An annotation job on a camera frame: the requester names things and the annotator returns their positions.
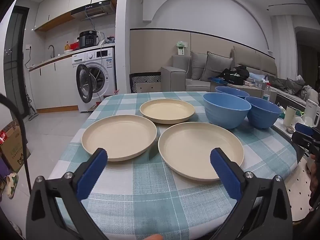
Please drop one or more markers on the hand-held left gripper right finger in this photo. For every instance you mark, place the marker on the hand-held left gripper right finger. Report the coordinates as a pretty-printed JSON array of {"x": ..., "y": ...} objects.
[{"x": 226, "y": 177}]

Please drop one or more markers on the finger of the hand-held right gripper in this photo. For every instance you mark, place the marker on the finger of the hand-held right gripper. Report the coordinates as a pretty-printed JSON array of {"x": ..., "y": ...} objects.
[
  {"x": 303, "y": 129},
  {"x": 301, "y": 140}
]

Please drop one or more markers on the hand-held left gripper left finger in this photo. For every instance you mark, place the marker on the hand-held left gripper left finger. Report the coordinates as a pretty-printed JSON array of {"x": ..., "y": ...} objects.
[{"x": 91, "y": 177}]

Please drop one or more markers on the blue bowl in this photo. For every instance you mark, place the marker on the blue bowl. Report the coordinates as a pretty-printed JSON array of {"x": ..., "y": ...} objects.
[
  {"x": 265, "y": 112},
  {"x": 225, "y": 110},
  {"x": 232, "y": 91}
]

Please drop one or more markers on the cream plate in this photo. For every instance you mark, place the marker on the cream plate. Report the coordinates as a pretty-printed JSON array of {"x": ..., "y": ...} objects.
[
  {"x": 117, "y": 135},
  {"x": 190, "y": 150},
  {"x": 167, "y": 110}
]

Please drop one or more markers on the person's right hand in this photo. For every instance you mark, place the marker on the person's right hand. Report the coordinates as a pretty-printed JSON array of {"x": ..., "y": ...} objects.
[{"x": 315, "y": 165}]

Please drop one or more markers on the person's left hand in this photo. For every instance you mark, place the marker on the person's left hand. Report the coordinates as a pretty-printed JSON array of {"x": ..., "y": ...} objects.
[{"x": 153, "y": 237}]

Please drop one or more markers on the cream tumbler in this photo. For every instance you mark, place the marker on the cream tumbler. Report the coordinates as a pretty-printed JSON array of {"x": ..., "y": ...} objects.
[{"x": 290, "y": 116}]

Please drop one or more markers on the white kettle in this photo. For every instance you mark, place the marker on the white kettle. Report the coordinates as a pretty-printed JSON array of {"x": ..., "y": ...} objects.
[{"x": 312, "y": 112}]

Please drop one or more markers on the marble side table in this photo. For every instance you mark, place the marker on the marble side table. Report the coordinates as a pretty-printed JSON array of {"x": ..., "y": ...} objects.
[{"x": 281, "y": 128}]

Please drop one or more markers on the grey clothes pile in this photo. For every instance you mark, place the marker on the grey clothes pile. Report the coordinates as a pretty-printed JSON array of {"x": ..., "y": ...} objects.
[{"x": 287, "y": 85}]

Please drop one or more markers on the teal checked tablecloth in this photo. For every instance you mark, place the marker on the teal checked tablecloth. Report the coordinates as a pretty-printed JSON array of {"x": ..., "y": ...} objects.
[{"x": 140, "y": 192}]

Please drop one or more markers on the clear water bottle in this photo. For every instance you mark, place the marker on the clear water bottle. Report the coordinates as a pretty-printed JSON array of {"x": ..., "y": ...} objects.
[{"x": 267, "y": 92}]

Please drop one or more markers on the white diamond pattern rug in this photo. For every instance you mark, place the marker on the white diamond pattern rug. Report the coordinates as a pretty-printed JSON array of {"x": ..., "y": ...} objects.
[{"x": 300, "y": 192}]

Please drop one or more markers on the white curtain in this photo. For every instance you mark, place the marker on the white curtain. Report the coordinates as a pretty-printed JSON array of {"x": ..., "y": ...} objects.
[{"x": 282, "y": 55}]

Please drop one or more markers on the cream green slipper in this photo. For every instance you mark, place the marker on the cream green slipper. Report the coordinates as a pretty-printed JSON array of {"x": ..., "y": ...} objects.
[{"x": 12, "y": 185}]

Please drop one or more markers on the brown cardboard box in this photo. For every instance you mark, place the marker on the brown cardboard box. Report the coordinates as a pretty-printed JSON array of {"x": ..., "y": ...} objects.
[{"x": 13, "y": 150}]

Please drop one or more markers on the black box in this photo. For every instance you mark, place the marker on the black box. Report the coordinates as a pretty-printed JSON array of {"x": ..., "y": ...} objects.
[{"x": 233, "y": 80}]

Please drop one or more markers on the black jacket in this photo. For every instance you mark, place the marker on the black jacket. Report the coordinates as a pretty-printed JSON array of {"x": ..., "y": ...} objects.
[{"x": 238, "y": 70}]

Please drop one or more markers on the purple cloth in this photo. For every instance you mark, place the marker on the purple cloth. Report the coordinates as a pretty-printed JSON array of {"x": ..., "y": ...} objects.
[{"x": 3, "y": 166}]

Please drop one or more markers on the floor mop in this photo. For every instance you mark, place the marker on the floor mop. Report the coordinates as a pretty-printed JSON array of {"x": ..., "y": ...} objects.
[{"x": 31, "y": 110}]

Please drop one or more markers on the blue bag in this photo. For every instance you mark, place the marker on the blue bag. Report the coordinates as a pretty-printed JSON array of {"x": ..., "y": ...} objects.
[{"x": 217, "y": 80}]

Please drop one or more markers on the white kitchen base cabinets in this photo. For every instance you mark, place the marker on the white kitchen base cabinets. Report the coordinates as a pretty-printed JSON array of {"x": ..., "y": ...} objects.
[{"x": 50, "y": 80}]

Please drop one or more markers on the grey cushion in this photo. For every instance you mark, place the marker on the grey cushion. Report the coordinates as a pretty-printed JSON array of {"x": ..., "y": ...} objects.
[
  {"x": 197, "y": 65},
  {"x": 217, "y": 66}
]

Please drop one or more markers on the grey sofa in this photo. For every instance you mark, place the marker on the grey sofa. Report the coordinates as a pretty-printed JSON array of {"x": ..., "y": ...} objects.
[{"x": 180, "y": 77}]

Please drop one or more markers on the black patterned chair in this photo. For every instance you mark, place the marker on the black patterned chair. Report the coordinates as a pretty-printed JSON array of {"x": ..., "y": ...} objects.
[{"x": 145, "y": 80}]

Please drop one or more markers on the white washing machine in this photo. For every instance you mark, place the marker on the white washing machine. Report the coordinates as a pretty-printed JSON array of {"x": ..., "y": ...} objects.
[{"x": 105, "y": 62}]

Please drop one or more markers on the red container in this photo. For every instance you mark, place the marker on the red container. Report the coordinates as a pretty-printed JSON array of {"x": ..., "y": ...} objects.
[{"x": 74, "y": 45}]

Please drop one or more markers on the metal faucet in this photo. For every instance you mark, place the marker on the metal faucet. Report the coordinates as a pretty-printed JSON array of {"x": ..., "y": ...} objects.
[{"x": 52, "y": 50}]

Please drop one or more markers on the yellow bottle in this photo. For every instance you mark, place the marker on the yellow bottle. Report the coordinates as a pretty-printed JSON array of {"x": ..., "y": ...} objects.
[{"x": 67, "y": 46}]

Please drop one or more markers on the black pressure cooker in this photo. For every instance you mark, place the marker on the black pressure cooker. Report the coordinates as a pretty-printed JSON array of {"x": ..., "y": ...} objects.
[{"x": 87, "y": 40}]

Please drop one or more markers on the dark glass door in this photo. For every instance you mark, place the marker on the dark glass door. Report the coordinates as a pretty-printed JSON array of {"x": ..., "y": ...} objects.
[{"x": 15, "y": 62}]

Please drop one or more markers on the crumpled clothes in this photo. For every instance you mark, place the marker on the crumpled clothes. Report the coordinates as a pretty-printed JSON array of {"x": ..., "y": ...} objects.
[{"x": 110, "y": 40}]

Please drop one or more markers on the range hood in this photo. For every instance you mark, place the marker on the range hood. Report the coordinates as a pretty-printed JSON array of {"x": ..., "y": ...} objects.
[{"x": 95, "y": 10}]

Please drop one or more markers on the white green wall panel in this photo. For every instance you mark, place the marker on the white green wall panel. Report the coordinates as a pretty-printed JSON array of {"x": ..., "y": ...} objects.
[{"x": 181, "y": 48}]

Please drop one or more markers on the wall socket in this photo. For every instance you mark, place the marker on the wall socket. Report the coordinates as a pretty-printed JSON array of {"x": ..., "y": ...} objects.
[{"x": 28, "y": 47}]

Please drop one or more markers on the white wall cabinets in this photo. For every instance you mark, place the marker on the white wall cabinets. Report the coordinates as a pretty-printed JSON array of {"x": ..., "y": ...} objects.
[{"x": 62, "y": 2}]

